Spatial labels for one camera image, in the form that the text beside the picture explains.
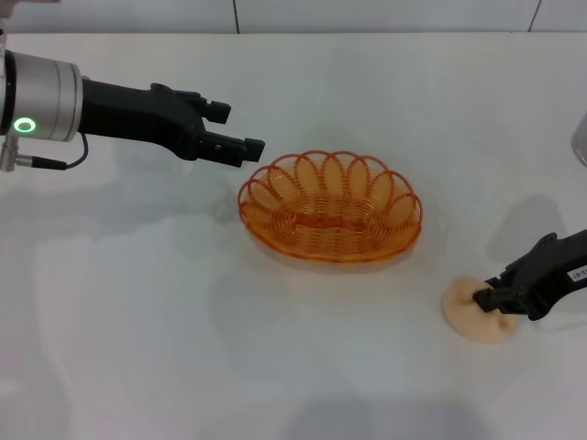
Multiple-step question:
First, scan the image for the orange wire basket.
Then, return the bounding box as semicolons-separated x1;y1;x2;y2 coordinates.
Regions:
237;149;424;266

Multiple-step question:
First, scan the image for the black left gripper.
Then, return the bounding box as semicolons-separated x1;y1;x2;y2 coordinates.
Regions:
79;78;267;168

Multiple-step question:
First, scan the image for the pale steamed bun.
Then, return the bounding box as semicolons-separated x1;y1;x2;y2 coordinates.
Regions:
440;274;517;345

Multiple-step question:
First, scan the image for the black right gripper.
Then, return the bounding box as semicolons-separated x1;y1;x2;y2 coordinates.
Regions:
471;228;587;322

